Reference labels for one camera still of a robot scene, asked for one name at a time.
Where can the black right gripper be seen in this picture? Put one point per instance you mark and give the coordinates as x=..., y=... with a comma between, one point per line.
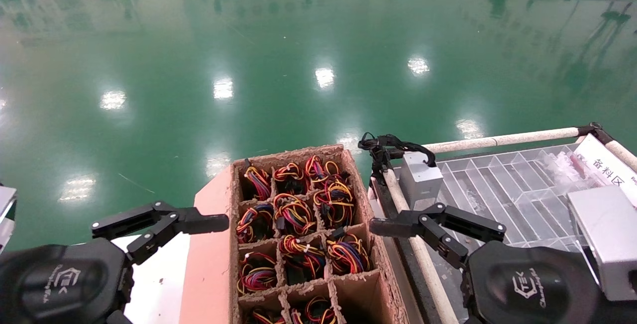
x=527, y=284

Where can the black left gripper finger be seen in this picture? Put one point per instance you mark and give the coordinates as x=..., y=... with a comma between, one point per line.
x=199, y=220

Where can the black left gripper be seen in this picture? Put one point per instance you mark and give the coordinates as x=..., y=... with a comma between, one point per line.
x=59, y=284

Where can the pink board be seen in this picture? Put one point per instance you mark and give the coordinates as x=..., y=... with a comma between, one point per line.
x=209, y=264

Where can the grey metal power supply box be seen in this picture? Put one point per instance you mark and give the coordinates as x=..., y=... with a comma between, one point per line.
x=420, y=179

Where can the black pipe joint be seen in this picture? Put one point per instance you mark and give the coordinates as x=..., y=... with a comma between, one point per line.
x=594, y=130
x=380, y=169

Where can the clear plastic compartment tray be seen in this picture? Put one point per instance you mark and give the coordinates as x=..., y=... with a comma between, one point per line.
x=517, y=189

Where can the brown cardboard divider box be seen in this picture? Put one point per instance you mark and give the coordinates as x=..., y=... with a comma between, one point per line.
x=371, y=294

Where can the crumpled clear plastic bag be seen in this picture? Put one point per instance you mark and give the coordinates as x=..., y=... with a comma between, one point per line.
x=567, y=167

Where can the white sign with Chinese text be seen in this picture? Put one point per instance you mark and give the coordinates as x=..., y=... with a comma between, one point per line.
x=607, y=164

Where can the black cart edge rail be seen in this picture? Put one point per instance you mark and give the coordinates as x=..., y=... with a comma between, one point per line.
x=403, y=259

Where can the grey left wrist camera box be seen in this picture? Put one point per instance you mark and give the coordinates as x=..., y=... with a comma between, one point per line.
x=6, y=204

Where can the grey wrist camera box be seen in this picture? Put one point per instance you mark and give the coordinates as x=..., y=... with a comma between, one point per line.
x=6, y=204
x=607, y=234

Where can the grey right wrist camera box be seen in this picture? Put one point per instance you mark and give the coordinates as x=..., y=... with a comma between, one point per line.
x=607, y=234

